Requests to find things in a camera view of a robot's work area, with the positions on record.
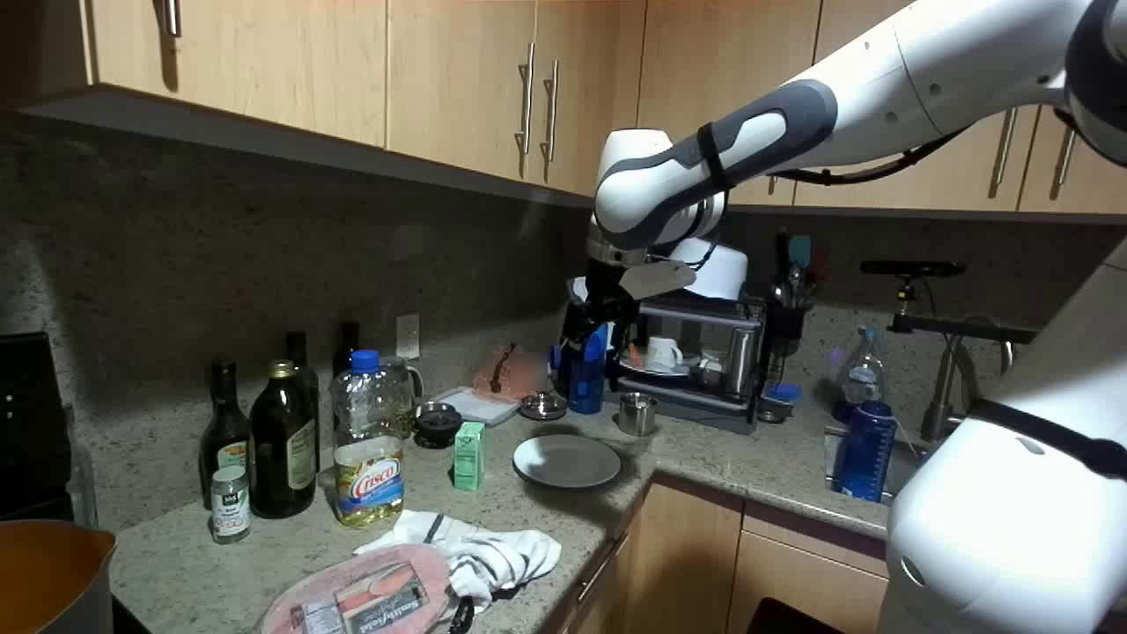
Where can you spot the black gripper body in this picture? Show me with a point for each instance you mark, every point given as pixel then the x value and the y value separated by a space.
pixel 610 295

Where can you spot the pink sliced ham package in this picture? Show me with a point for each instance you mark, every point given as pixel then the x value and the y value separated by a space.
pixel 363 586

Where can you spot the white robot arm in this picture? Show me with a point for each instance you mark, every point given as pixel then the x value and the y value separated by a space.
pixel 929 73

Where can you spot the white round plate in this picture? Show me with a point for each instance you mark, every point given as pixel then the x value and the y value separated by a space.
pixel 568 458

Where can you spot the white striped towel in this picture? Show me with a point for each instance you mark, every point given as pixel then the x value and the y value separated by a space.
pixel 504 552

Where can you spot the white mug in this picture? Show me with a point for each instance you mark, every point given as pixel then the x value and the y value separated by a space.
pixel 665 357

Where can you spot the blue water bottle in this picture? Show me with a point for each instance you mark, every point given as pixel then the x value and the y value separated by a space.
pixel 590 374

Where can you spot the white bowl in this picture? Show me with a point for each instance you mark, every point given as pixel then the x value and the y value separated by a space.
pixel 720 272

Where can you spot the black dish rack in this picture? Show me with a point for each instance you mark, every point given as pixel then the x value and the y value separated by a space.
pixel 706 354

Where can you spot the steel cup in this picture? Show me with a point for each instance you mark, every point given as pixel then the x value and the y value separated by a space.
pixel 635 414

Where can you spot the pink packaged meat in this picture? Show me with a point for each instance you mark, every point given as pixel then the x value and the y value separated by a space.
pixel 509 374

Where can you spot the small steel bowl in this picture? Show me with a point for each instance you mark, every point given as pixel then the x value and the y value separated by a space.
pixel 544 408

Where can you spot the clear container white lid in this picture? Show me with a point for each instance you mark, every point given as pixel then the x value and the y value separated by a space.
pixel 477 408

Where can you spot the blue sponge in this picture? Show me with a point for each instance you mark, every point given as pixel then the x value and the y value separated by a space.
pixel 781 396

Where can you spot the small black bowl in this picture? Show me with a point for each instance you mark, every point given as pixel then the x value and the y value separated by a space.
pixel 437 423

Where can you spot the glass oil cruet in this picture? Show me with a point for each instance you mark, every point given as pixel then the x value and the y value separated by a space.
pixel 400 398

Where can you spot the clear plastic water bottle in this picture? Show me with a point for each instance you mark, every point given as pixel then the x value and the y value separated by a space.
pixel 865 374

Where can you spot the dark slim bottle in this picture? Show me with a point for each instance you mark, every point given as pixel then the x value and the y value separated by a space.
pixel 348 339
pixel 299 350

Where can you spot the wooden lower cabinets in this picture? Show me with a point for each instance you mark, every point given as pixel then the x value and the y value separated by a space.
pixel 691 566

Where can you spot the wooden cabinets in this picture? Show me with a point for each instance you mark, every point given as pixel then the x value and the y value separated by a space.
pixel 691 566
pixel 295 59

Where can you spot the plastic bottle blue cap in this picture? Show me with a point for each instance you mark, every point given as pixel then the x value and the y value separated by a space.
pixel 369 469

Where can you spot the kitchen faucet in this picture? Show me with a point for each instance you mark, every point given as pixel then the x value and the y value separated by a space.
pixel 940 327

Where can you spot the large olive oil bottle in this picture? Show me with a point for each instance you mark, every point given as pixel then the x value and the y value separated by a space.
pixel 285 451

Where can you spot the wooden upper cabinets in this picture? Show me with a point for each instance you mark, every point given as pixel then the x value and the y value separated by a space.
pixel 295 59

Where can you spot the dark wine bottle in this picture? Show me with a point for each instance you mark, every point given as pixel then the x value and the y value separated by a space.
pixel 224 434

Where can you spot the small white capped jar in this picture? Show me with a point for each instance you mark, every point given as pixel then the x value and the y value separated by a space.
pixel 231 506

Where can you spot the orange cooking pot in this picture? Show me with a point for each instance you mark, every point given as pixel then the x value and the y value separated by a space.
pixel 46 577

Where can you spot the white wall outlet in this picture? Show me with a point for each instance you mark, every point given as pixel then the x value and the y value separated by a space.
pixel 406 337

